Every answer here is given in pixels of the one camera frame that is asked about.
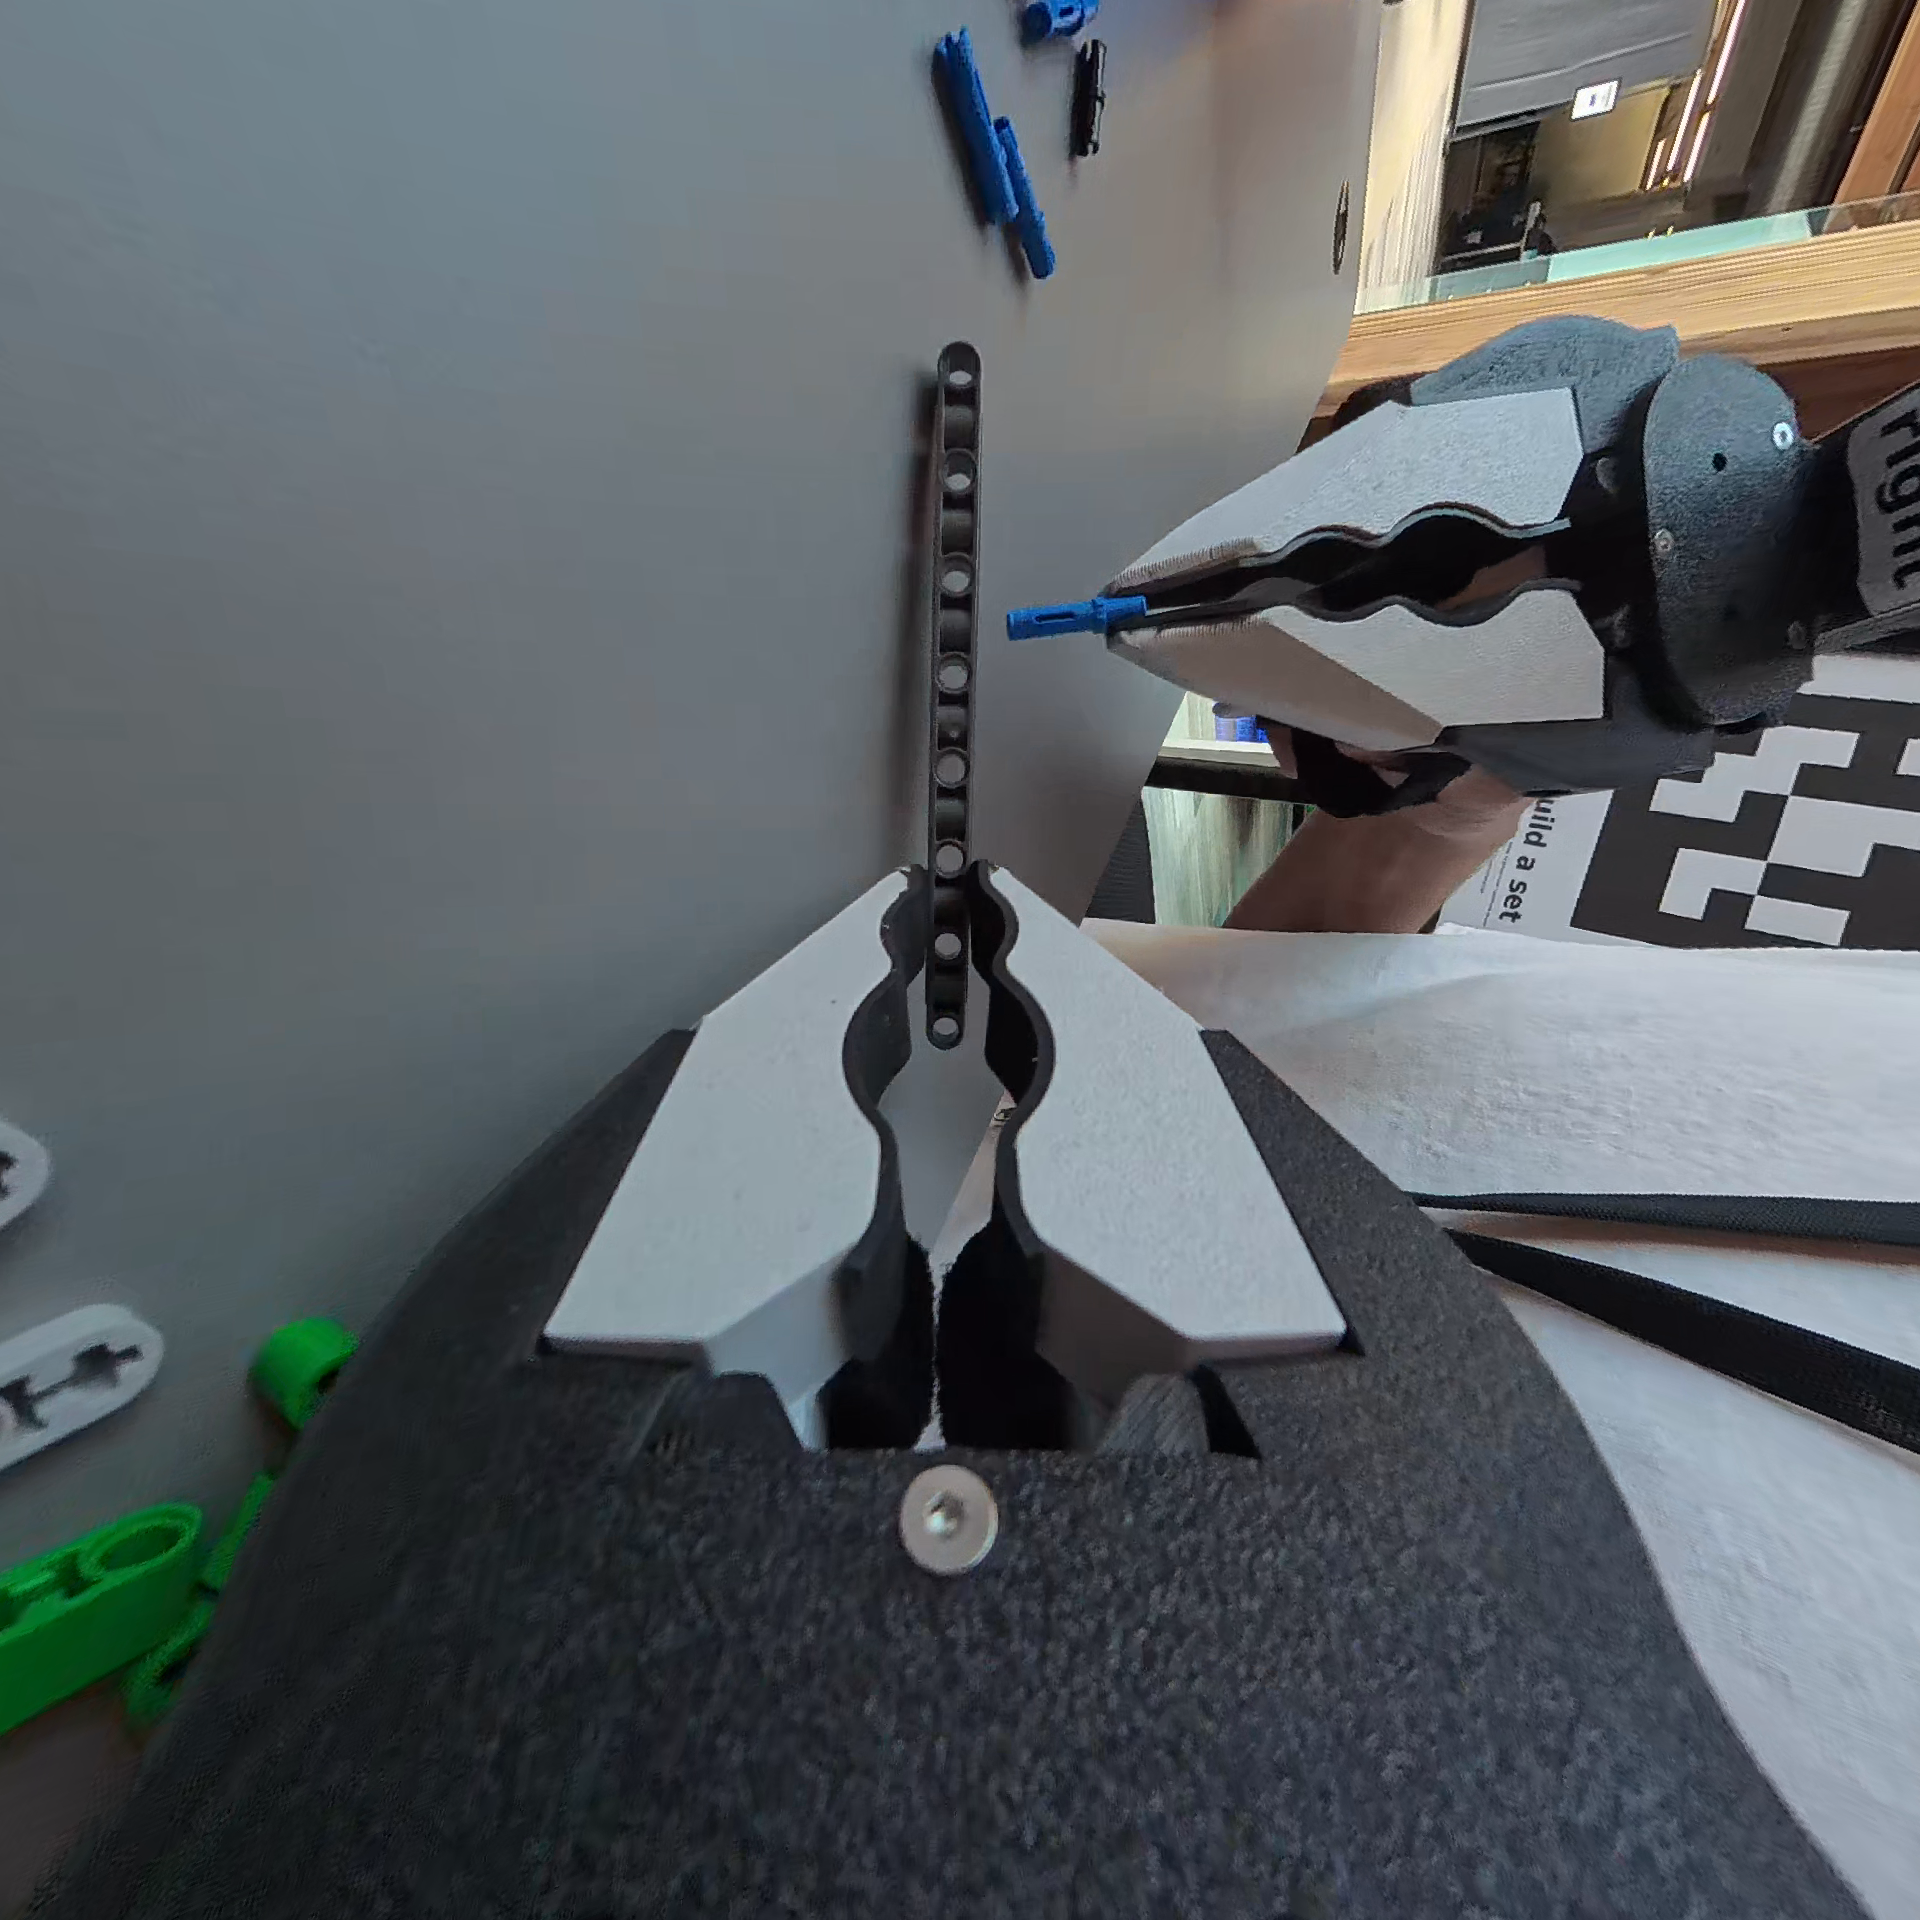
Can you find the person's right hand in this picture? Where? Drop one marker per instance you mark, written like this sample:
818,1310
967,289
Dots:
1394,869

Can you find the white printed card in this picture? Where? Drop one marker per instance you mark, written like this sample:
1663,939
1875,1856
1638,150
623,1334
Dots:
1769,840

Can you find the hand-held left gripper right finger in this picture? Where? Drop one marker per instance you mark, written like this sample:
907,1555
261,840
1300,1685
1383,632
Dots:
1162,1186

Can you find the light grey lego beam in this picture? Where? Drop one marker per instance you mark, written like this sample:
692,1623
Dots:
17,1174
56,1341

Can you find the black lego pin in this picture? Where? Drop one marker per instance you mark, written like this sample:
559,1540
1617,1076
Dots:
1090,98

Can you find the wooden ledge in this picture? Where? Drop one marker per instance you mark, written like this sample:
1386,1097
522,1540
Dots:
1652,307

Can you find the round table grommet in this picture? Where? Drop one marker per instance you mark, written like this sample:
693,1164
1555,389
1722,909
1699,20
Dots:
1337,225

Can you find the green lego beam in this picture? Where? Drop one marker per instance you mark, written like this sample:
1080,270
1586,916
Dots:
61,1651

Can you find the long dark grey lego beam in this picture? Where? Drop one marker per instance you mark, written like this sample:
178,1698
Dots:
955,840

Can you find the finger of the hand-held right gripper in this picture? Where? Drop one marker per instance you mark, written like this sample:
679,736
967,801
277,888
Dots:
1394,465
1459,666

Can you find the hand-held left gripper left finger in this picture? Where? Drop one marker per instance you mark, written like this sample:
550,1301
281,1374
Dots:
719,1186

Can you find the thin green lego piece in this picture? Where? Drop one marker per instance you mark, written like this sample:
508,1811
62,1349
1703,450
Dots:
180,1637

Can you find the green lego connector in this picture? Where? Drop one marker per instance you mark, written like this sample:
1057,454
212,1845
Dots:
308,1356

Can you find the short blue lego pin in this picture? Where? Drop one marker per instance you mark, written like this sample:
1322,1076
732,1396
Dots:
1057,14

